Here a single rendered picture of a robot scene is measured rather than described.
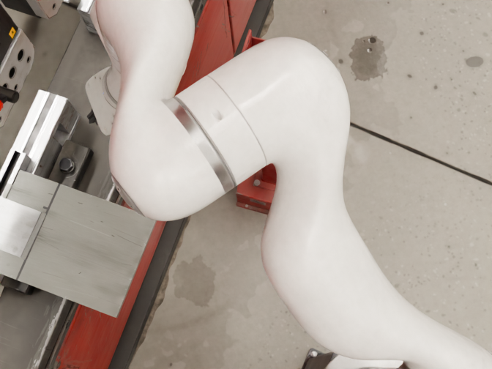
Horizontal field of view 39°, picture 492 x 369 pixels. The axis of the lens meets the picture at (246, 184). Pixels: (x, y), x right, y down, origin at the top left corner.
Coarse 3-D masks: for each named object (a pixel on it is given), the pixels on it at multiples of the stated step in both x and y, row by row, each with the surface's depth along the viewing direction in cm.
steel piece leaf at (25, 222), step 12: (0, 204) 121; (12, 204) 121; (0, 216) 120; (12, 216) 120; (24, 216) 120; (36, 216) 120; (0, 228) 120; (12, 228) 120; (24, 228) 120; (36, 228) 118; (0, 240) 119; (12, 240) 119; (24, 240) 119; (12, 252) 119; (24, 252) 117
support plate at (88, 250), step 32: (32, 192) 121; (64, 192) 121; (64, 224) 120; (96, 224) 119; (128, 224) 119; (0, 256) 119; (32, 256) 118; (64, 256) 118; (96, 256) 118; (128, 256) 118; (64, 288) 117; (96, 288) 117; (128, 288) 117
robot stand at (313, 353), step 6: (312, 348) 208; (312, 354) 207; (318, 354) 207; (324, 354) 161; (330, 354) 128; (336, 354) 112; (306, 360) 207; (312, 360) 184; (318, 360) 155; (324, 360) 136; (330, 360) 112; (306, 366) 202; (312, 366) 171; (318, 366) 146; (324, 366) 129
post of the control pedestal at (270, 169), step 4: (272, 164) 191; (264, 168) 198; (268, 168) 197; (272, 168) 195; (264, 172) 201; (268, 172) 200; (272, 172) 199; (264, 176) 206; (268, 176) 205; (272, 176) 203; (276, 176) 202; (264, 180) 210; (268, 180) 209; (272, 180) 207; (276, 180) 206
